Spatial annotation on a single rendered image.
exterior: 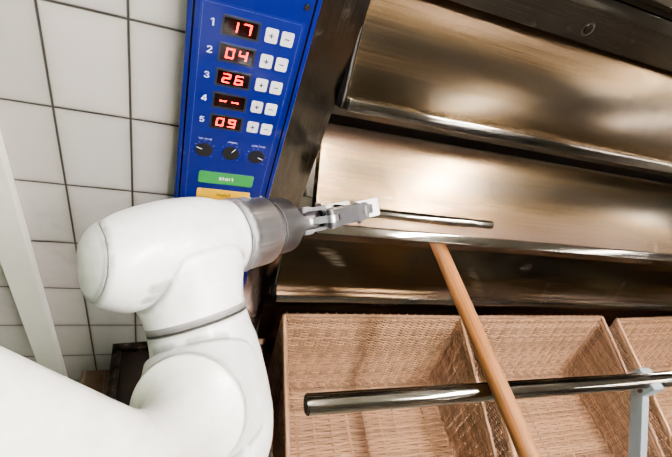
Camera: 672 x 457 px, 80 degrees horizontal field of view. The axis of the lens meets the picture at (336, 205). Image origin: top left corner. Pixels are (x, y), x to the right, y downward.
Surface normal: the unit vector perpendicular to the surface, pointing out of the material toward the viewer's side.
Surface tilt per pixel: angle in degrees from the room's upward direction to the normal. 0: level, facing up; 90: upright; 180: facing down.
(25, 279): 90
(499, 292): 70
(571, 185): 45
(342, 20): 90
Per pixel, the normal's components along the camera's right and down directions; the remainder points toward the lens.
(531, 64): 0.27, 0.41
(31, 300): 0.18, 0.70
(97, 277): -0.43, 0.07
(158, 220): 0.39, -0.69
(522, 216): 0.34, -0.01
